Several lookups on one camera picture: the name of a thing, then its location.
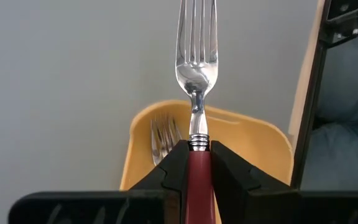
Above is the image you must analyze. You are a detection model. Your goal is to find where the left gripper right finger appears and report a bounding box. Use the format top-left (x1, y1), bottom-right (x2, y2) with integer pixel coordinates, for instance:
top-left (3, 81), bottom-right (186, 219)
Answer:
top-left (210, 140), bottom-right (358, 224)

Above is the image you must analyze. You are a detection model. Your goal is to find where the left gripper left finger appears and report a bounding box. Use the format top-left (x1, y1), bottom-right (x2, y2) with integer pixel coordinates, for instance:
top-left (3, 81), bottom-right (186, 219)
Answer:
top-left (7, 139), bottom-right (190, 224)

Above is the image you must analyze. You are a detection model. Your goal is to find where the pink handled silver fork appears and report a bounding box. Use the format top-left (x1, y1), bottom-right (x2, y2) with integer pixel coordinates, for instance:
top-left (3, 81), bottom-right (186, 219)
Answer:
top-left (175, 0), bottom-right (219, 224)
top-left (160, 116), bottom-right (183, 150)
top-left (150, 119), bottom-right (167, 166)

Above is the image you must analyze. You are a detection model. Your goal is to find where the yellow plastic bin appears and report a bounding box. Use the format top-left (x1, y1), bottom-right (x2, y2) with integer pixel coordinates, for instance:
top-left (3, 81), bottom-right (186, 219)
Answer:
top-left (119, 99), bottom-right (294, 224)

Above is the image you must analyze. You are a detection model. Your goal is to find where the person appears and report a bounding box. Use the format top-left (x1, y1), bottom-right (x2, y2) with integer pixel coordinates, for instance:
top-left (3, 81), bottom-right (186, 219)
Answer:
top-left (300, 37), bottom-right (358, 191)

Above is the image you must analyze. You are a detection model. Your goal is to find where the grey table mat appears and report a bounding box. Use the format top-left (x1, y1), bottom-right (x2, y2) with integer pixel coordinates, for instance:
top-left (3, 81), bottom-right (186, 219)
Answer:
top-left (0, 0), bottom-right (319, 224)

